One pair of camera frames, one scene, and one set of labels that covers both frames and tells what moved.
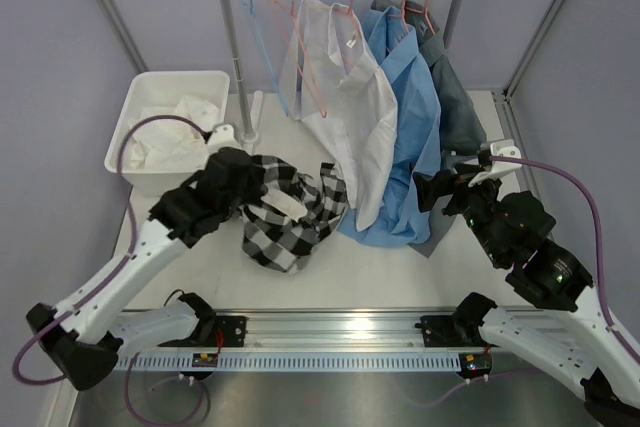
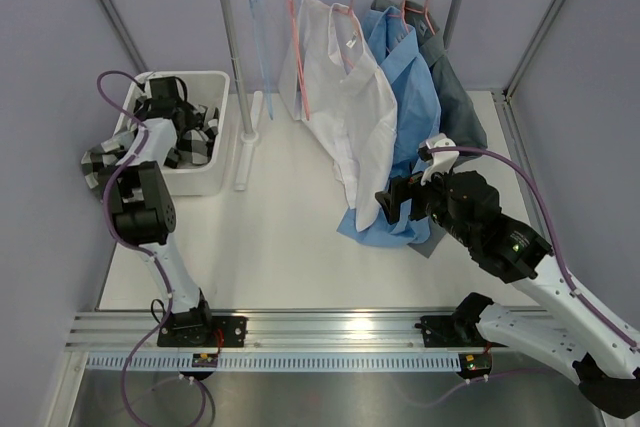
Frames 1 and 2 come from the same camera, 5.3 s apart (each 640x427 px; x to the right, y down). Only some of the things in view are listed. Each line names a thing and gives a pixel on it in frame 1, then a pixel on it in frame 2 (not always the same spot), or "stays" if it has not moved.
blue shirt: (400, 220) stays
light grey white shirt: (330, 77) stays
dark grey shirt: (461, 132) stays
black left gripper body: (249, 194) → (189, 119)
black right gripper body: (475, 203) → (429, 200)
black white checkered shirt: (283, 223) → (197, 134)
